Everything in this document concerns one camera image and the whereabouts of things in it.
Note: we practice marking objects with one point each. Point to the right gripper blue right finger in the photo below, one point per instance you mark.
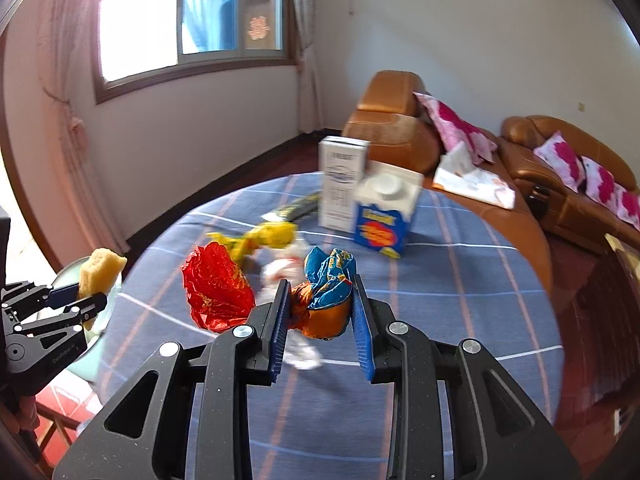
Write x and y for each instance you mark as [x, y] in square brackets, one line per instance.
[497, 432]

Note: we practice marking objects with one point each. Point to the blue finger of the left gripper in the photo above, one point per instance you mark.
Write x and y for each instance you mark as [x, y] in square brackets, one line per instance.
[28, 296]
[76, 313]

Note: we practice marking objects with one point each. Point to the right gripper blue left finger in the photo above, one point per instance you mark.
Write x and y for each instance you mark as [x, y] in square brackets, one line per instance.
[143, 431]

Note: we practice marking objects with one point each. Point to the yellow sponge cake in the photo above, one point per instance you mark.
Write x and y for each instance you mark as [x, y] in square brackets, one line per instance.
[99, 273]

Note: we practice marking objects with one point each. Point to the light green trash bin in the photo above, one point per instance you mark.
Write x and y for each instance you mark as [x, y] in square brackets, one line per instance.
[87, 366]

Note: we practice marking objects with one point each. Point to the red orange snack bag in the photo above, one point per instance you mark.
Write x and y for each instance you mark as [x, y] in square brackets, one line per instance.
[220, 297]

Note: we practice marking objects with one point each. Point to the clear crumpled plastic bag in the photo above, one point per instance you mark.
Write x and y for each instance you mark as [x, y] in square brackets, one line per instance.
[288, 264]

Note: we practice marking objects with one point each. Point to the blue plaid tablecloth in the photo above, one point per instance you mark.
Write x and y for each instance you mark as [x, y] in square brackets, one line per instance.
[457, 278]

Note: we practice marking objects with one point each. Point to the yellow crumpled wrapper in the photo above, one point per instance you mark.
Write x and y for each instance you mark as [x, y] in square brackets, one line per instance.
[274, 235]

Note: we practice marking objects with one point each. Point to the brown leather sofa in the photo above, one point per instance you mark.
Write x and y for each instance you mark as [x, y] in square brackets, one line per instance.
[559, 210]

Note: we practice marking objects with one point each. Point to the blue Look milk carton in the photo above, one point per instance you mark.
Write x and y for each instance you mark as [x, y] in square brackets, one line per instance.
[386, 200]

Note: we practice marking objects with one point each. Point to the dark seaweed snack packet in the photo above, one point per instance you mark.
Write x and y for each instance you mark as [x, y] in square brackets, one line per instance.
[291, 212]

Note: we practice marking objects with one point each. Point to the white paper on armchair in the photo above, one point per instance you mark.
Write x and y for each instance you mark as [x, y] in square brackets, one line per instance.
[457, 174]

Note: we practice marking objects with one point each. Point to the pink white sofa pillow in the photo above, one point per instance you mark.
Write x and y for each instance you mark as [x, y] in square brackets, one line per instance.
[560, 156]

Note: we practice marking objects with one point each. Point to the tall white milk carton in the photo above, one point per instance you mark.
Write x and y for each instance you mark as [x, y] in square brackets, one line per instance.
[342, 161]

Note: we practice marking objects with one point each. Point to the pink white pillow on armchair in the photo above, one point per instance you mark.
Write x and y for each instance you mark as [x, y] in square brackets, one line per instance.
[454, 130]

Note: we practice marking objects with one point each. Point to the orange leather armchair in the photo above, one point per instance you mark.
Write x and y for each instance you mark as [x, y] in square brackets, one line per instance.
[392, 120]

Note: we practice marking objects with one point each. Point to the pink curtain left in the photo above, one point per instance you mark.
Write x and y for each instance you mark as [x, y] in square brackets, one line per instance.
[60, 25]

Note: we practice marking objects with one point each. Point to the pink curtain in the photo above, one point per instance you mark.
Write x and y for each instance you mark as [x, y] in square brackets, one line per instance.
[309, 92]
[60, 25]

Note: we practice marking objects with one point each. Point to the pink curtain right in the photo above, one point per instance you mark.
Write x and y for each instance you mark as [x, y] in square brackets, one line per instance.
[309, 92]

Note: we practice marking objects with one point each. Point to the window with brown frame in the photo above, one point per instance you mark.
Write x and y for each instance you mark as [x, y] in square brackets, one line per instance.
[136, 44]

